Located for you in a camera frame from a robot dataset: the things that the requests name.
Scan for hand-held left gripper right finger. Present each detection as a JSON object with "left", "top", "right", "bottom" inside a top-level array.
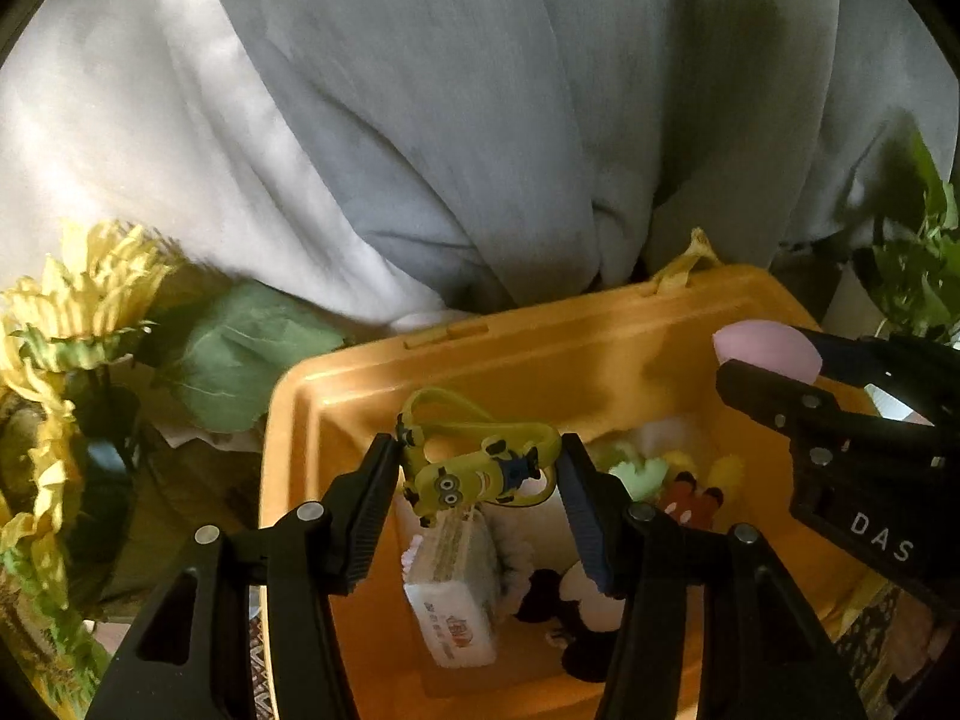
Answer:
[{"left": 559, "top": 433, "right": 871, "bottom": 720}]

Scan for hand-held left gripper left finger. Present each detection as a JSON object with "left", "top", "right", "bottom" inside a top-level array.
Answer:
[{"left": 85, "top": 433, "right": 406, "bottom": 720}]

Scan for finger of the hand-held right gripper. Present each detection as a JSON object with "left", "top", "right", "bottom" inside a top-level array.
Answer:
[
  {"left": 715, "top": 358, "right": 938, "bottom": 466},
  {"left": 796, "top": 326, "right": 960, "bottom": 428}
]

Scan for pink soft toy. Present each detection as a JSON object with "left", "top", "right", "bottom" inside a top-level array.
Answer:
[{"left": 712, "top": 319, "right": 827, "bottom": 385}]

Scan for green plush toy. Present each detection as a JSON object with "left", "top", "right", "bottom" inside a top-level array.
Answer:
[{"left": 607, "top": 455, "right": 671, "bottom": 503}]

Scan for black mouse plush toy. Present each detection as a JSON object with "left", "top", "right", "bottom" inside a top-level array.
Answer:
[{"left": 513, "top": 453, "right": 748, "bottom": 684}]

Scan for white fuzzy socks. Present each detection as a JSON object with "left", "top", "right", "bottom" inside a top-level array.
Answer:
[{"left": 401, "top": 506, "right": 571, "bottom": 620}]

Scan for white tissue pack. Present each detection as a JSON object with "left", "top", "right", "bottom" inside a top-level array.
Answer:
[{"left": 403, "top": 508, "right": 503, "bottom": 670}]

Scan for yellow cartoon keychain toy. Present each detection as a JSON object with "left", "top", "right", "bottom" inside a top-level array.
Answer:
[{"left": 394, "top": 387, "right": 563, "bottom": 530}]

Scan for orange crate with yellow handles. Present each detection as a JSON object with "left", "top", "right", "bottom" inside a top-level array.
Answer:
[{"left": 258, "top": 228, "right": 905, "bottom": 720}]

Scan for potted plant in white pot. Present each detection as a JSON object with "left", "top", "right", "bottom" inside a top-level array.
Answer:
[{"left": 821, "top": 127, "right": 960, "bottom": 351}]

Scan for patterned fringed table runner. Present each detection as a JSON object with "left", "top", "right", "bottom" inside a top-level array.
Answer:
[{"left": 0, "top": 568, "right": 951, "bottom": 720}]

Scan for green ribbed vase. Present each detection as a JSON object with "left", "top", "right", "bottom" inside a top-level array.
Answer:
[{"left": 75, "top": 420, "right": 265, "bottom": 620}]

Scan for grey curtain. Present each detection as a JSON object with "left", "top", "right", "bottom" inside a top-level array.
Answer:
[{"left": 191, "top": 0, "right": 960, "bottom": 316}]

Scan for sunflower bouquet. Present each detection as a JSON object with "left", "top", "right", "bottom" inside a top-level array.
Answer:
[{"left": 0, "top": 220, "right": 351, "bottom": 700}]

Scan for beige curtain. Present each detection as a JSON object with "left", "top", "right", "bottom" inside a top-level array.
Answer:
[{"left": 0, "top": 0, "right": 485, "bottom": 335}]

